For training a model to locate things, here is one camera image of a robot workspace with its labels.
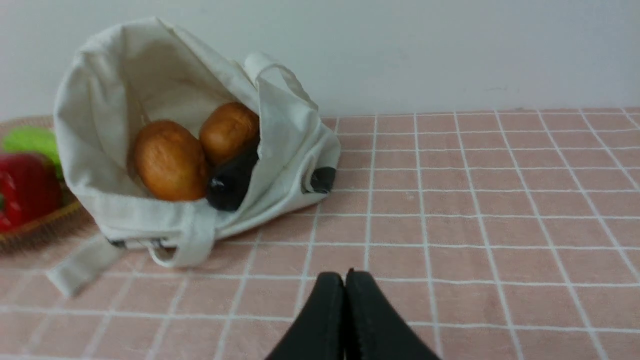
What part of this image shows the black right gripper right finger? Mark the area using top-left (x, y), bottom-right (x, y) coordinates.
top-left (345, 269), bottom-right (439, 360)

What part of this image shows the red bell pepper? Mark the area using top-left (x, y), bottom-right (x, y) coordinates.
top-left (0, 152), bottom-right (63, 234)

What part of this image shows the green cucumber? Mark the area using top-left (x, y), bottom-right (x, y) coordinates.
top-left (1, 126), bottom-right (64, 180)

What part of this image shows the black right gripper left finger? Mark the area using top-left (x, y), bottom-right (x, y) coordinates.
top-left (266, 272), bottom-right (345, 360)

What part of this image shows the brown potato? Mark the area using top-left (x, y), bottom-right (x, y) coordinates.
top-left (133, 120), bottom-right (210, 202)
top-left (199, 102), bottom-right (259, 167)

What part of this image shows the brown potato in bag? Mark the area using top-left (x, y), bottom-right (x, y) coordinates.
top-left (199, 102), bottom-right (259, 167)

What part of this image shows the white cloth bag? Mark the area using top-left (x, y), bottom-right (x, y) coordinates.
top-left (46, 17), bottom-right (341, 297)

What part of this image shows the dark purple eggplant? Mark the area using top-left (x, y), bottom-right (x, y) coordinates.
top-left (205, 144), bottom-right (259, 212)

